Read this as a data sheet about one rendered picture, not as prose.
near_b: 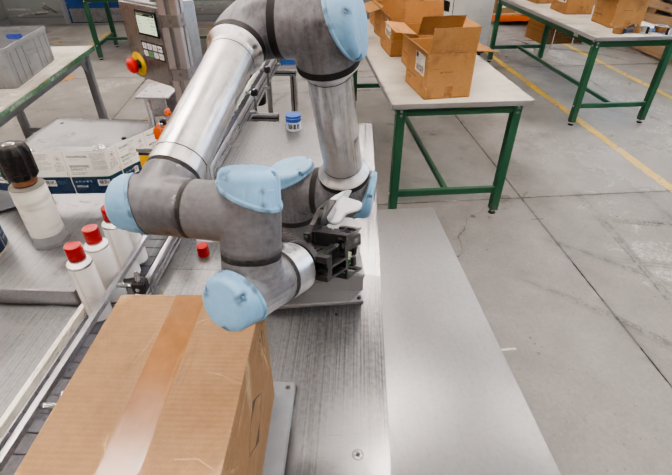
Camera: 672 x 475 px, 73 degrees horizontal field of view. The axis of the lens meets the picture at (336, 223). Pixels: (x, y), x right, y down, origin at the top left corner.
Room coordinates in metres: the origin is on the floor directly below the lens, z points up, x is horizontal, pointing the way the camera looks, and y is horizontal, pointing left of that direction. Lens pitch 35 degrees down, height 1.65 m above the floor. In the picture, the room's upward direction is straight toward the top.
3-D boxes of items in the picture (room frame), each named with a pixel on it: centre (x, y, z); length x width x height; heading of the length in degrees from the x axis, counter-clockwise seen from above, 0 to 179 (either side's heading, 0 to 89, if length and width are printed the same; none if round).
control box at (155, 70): (1.18, 0.43, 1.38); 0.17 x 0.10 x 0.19; 53
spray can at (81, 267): (0.73, 0.54, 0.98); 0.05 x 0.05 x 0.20
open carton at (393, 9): (3.47, -0.49, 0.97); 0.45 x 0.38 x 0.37; 98
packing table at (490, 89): (3.48, -0.61, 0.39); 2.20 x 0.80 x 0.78; 5
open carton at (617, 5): (4.36, -2.48, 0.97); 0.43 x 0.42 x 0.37; 92
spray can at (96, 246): (0.79, 0.53, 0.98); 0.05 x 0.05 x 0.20
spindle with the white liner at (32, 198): (1.01, 0.80, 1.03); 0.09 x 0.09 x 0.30
